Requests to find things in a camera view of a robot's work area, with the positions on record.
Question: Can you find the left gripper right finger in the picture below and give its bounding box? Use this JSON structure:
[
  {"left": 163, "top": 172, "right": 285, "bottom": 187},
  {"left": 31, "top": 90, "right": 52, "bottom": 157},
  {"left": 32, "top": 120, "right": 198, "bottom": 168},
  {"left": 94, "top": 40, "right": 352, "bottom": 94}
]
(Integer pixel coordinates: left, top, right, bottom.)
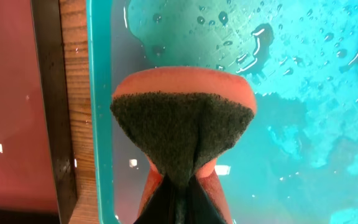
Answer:
[{"left": 185, "top": 175, "right": 227, "bottom": 224}]

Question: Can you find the black tray with red liner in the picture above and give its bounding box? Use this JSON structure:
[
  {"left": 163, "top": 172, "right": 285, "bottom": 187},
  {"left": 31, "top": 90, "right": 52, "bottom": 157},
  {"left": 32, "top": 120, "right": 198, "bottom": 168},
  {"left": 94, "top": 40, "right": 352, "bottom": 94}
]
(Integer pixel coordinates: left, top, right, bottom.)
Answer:
[{"left": 0, "top": 0, "right": 77, "bottom": 223}]

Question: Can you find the green and red sponge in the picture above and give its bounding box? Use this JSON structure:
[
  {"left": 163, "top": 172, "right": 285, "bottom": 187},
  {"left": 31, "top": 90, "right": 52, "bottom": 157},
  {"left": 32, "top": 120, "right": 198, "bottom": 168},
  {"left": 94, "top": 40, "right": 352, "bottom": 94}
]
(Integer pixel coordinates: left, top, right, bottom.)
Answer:
[{"left": 110, "top": 67, "right": 257, "bottom": 224}]

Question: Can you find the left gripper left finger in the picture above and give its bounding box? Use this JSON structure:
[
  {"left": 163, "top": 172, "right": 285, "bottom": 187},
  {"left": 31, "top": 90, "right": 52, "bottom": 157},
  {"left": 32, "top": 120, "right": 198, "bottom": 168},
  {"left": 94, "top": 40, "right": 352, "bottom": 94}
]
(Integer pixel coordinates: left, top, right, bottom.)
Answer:
[{"left": 134, "top": 174, "right": 176, "bottom": 224}]

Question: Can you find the teal plastic tray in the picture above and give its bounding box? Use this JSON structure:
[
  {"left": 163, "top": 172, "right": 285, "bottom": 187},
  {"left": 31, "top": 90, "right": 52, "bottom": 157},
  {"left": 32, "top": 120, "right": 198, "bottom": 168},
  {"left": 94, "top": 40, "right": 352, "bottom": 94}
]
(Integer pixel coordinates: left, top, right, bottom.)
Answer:
[{"left": 86, "top": 0, "right": 358, "bottom": 223}]

